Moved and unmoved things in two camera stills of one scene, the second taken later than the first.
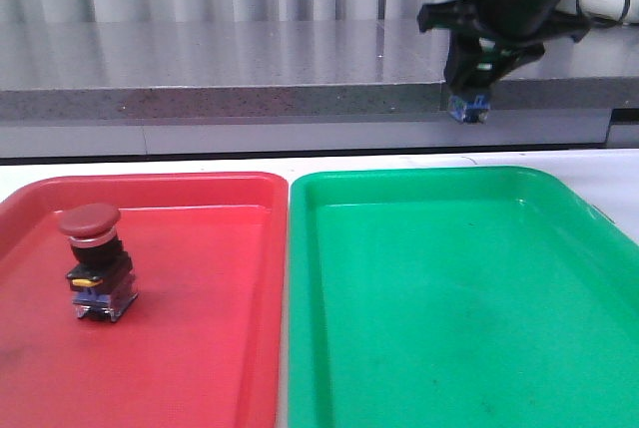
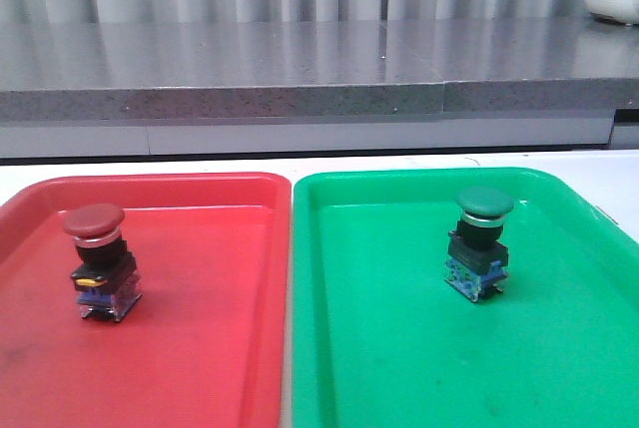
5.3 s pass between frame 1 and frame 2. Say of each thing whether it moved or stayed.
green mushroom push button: moved
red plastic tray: stayed
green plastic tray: stayed
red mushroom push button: stayed
